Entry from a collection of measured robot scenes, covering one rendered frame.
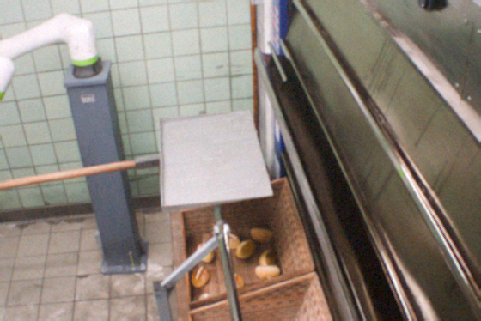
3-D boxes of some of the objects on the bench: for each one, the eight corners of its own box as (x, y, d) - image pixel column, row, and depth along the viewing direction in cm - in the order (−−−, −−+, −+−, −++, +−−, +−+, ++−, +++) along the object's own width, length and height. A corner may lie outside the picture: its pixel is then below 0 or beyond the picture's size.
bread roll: (203, 290, 239) (202, 281, 236) (188, 286, 241) (187, 276, 238) (213, 274, 246) (211, 264, 243) (198, 269, 249) (197, 260, 245)
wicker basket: (287, 223, 273) (288, 174, 257) (314, 316, 227) (318, 266, 211) (181, 235, 268) (174, 187, 252) (190, 331, 223) (182, 283, 207)
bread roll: (272, 245, 262) (270, 242, 256) (250, 241, 265) (247, 239, 258) (274, 233, 264) (272, 229, 258) (252, 229, 266) (250, 227, 260)
